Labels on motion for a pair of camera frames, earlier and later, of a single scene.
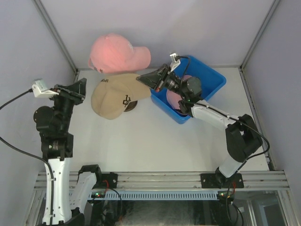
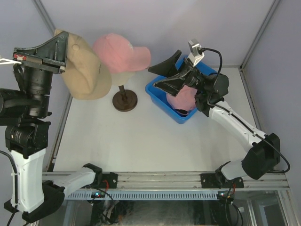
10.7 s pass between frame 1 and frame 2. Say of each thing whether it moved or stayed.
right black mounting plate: stayed
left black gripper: moved
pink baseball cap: stayed
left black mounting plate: stayed
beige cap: moved
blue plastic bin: stayed
